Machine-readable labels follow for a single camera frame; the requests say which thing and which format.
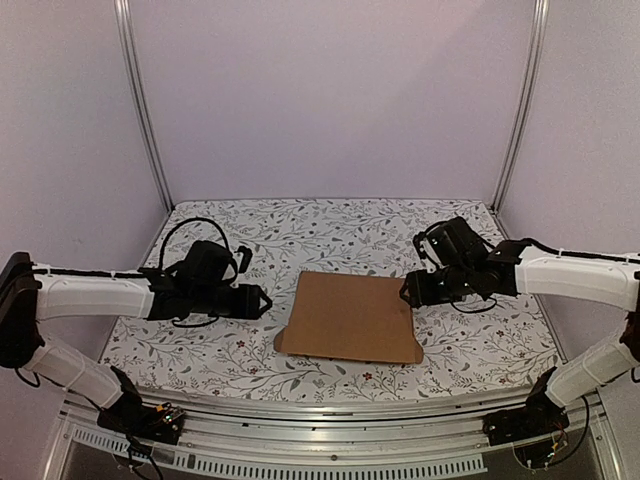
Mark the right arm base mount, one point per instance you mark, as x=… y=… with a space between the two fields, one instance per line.
x=538 y=416

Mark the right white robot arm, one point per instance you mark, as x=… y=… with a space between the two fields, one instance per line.
x=526 y=267

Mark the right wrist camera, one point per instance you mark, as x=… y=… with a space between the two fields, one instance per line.
x=455 y=243

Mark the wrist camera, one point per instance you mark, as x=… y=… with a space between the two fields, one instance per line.
x=455 y=243
x=208 y=264

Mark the aluminium frame post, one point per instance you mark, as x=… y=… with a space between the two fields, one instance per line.
x=532 y=66
x=125 y=27

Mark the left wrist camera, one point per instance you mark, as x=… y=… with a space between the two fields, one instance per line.
x=208 y=264

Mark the left aluminium frame post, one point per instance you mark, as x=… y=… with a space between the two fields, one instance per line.
x=125 y=27

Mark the right aluminium frame post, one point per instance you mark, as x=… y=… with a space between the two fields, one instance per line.
x=532 y=66

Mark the front aluminium rail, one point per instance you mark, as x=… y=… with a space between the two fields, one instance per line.
x=439 y=438

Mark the brown cardboard box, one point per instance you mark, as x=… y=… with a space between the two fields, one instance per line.
x=350 y=317

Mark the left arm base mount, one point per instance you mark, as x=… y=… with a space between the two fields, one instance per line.
x=128 y=415

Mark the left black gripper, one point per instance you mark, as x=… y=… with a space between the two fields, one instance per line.
x=248 y=305

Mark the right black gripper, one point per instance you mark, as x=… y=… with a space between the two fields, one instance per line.
x=417 y=291

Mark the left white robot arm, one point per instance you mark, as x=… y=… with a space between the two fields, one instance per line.
x=33 y=294

